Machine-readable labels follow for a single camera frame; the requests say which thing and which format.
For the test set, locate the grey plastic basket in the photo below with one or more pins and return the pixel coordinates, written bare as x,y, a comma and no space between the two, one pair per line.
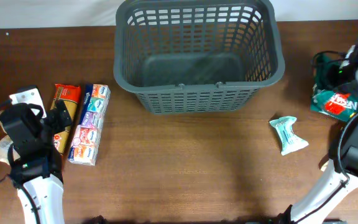
196,56

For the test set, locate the teal wet wipes packet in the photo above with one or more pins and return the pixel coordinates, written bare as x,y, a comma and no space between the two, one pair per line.
290,141

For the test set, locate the Kleenex tissue multipack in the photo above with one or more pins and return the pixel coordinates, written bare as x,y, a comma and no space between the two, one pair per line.
85,143

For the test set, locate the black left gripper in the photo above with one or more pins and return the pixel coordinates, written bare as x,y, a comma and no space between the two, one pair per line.
59,117

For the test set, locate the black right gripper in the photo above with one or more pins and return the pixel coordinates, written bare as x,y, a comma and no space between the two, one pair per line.
332,68

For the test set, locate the beige paper bag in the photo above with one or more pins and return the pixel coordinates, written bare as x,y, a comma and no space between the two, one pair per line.
5,143

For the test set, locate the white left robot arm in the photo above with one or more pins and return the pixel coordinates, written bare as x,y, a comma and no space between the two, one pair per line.
36,165

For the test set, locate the green Nescafe coffee bag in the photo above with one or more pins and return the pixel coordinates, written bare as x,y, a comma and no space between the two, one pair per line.
338,102

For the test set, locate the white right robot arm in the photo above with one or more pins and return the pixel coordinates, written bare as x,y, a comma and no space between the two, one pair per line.
341,173

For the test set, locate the San Remo spaghetti packet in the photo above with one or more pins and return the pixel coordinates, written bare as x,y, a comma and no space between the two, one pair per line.
65,100

